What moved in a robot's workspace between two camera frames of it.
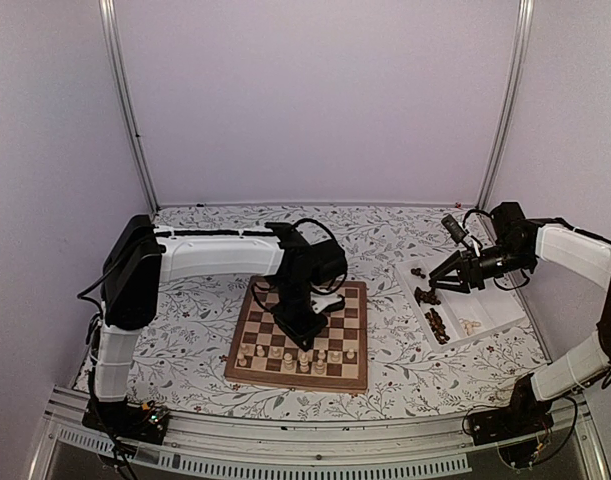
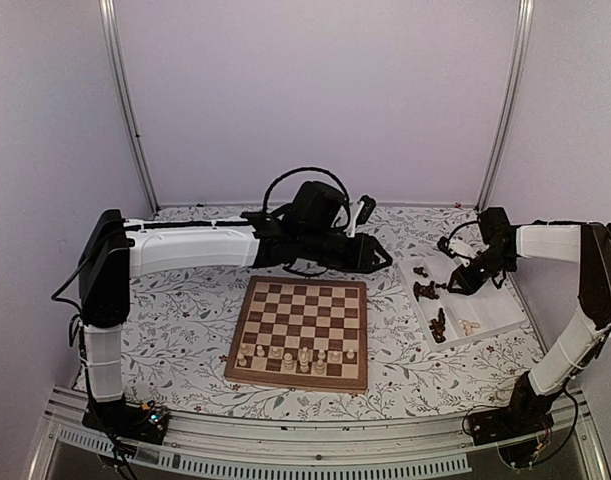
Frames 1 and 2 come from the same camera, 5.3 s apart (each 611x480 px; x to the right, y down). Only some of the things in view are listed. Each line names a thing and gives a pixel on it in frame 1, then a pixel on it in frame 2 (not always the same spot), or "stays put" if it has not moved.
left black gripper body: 292,316 -> 356,261
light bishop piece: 319,368 stays put
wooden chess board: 262,351 stays put
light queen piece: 288,361 stays put
